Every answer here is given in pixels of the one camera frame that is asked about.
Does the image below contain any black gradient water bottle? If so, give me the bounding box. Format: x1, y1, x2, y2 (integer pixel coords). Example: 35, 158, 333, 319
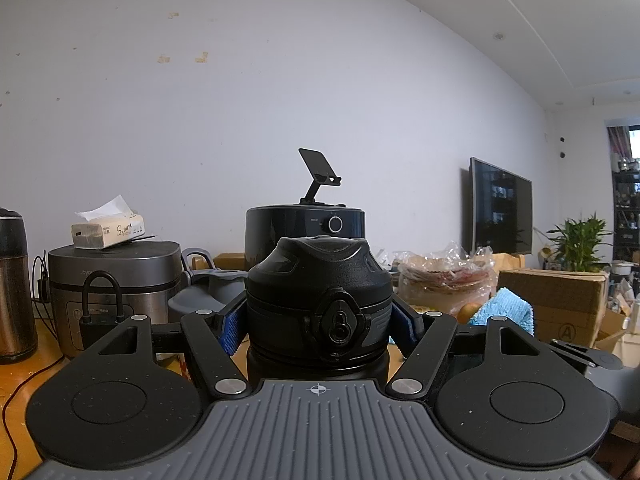
244, 235, 393, 386

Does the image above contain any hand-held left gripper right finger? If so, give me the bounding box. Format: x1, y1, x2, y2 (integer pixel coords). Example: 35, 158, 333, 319
386, 306, 548, 400

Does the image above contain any black power adapter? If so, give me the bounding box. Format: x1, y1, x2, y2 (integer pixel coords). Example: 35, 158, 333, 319
30, 255, 51, 304

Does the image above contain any closed cardboard box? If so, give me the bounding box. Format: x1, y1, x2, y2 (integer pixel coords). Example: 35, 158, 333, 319
497, 269, 608, 351

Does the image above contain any white tissue pack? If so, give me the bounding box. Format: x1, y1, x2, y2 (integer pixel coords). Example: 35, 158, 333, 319
70, 195, 147, 250

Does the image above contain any open cardboard box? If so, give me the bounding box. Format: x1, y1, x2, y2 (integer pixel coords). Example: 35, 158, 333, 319
597, 305, 636, 356

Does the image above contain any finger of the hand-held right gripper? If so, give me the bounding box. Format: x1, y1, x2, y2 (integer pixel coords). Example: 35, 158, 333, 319
551, 339, 623, 372

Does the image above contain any black phone stand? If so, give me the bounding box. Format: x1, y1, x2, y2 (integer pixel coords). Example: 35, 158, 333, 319
298, 148, 342, 206

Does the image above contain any black loop cable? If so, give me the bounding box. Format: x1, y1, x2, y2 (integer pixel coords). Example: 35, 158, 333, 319
81, 270, 128, 323

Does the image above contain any plastic bag of flatbread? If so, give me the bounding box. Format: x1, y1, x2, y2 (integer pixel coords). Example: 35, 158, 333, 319
395, 242, 498, 318

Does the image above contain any grey rice cooker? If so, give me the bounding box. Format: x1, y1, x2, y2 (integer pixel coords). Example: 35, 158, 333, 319
47, 240, 182, 361

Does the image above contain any white pot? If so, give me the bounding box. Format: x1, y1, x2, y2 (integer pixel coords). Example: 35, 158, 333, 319
607, 260, 640, 279

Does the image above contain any green potted plant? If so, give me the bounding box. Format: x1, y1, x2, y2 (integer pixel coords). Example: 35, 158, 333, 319
537, 215, 613, 273

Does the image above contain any flat screen television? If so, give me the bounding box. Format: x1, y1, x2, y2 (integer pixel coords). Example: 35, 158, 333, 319
469, 157, 533, 256

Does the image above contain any black storage shelf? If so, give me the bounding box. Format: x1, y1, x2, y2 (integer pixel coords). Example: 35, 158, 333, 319
612, 172, 640, 266

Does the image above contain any grey lid shaker bottle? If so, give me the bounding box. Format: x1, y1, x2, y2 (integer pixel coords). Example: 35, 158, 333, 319
167, 247, 248, 321

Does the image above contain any striped curtain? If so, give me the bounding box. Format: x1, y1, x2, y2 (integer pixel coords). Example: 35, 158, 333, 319
606, 126, 631, 173

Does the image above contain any dark blue air fryer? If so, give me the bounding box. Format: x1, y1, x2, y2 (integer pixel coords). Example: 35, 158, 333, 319
245, 204, 367, 271

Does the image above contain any blue microfiber cloth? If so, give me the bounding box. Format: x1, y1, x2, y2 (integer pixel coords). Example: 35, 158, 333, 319
470, 287, 535, 336

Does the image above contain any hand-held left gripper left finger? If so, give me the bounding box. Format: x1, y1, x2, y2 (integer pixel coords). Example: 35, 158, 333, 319
82, 304, 251, 400

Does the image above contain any thin dark cable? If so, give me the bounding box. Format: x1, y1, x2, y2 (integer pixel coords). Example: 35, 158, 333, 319
0, 300, 66, 476

